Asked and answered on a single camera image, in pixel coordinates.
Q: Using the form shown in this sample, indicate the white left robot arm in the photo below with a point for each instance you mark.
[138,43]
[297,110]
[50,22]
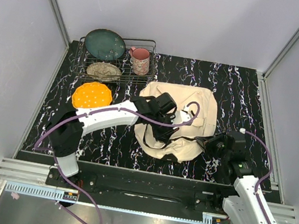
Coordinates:
[67,127]

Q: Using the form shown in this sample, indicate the cream canvas student bag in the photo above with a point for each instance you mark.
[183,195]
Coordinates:
[181,146]

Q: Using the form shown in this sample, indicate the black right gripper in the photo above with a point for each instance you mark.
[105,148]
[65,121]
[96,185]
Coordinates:
[207,143]

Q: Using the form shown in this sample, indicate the white cable duct strip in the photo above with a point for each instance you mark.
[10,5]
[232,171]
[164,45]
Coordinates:
[119,205]

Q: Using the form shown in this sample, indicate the orange dotted plate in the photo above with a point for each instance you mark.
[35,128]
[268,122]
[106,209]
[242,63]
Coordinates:
[91,95]

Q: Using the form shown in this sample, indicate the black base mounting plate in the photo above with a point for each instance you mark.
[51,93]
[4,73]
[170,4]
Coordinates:
[164,191]

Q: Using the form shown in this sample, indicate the wire dish rack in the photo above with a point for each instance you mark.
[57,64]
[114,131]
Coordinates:
[83,59]

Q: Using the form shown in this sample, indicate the dark green plate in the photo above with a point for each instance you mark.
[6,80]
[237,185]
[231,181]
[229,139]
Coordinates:
[104,44]

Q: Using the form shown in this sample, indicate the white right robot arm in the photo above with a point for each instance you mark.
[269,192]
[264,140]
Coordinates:
[248,205]

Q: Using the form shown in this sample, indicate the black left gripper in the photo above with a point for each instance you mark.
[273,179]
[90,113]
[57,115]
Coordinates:
[164,136]

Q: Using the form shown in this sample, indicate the pink patterned mug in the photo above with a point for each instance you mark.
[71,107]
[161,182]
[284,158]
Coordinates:
[140,59]

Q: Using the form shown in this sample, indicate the beige patterned plate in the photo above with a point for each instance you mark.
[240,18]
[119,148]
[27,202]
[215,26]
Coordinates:
[104,72]

